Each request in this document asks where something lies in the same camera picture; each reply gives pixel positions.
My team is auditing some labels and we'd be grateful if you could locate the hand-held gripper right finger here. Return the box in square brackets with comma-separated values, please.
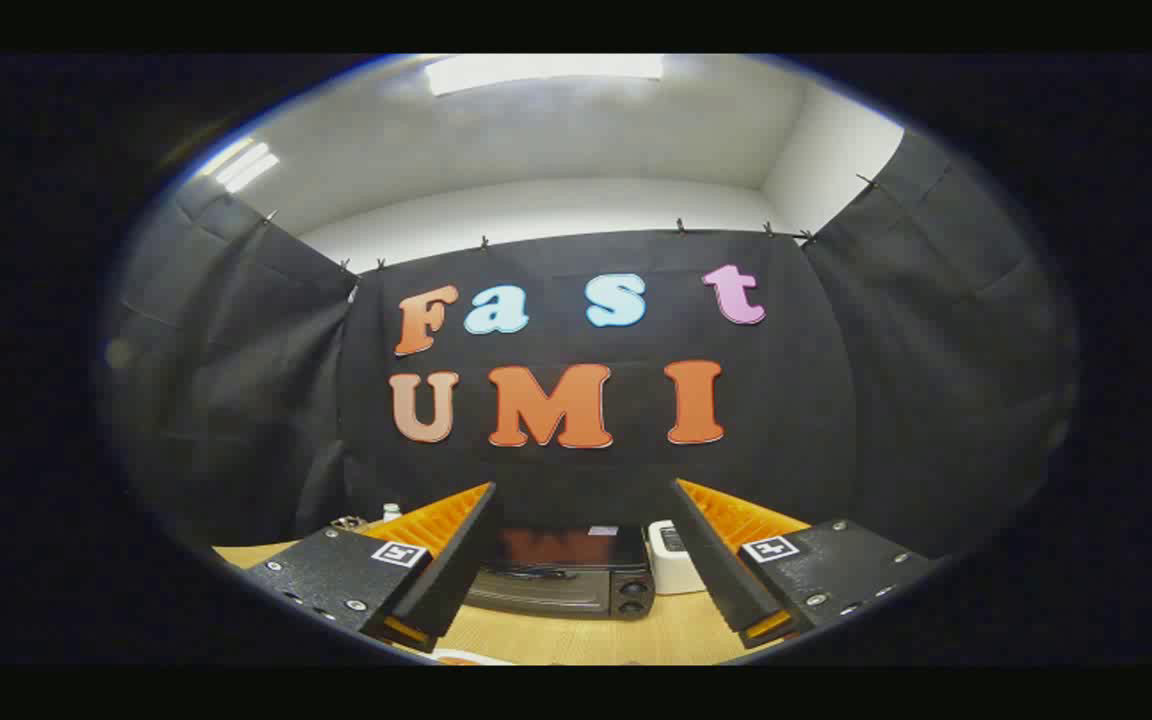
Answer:
[671, 478, 937, 649]

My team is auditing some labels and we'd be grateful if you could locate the black toaster oven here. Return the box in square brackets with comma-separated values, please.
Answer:
[464, 524, 657, 621]

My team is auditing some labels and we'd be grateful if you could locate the white box-shaped appliance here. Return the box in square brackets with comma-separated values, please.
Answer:
[646, 520, 707, 596]

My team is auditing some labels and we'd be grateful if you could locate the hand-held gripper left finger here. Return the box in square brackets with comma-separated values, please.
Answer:
[241, 482, 500, 653]

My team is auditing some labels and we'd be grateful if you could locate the row of black cloth clips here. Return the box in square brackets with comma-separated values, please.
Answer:
[261, 172, 882, 276]

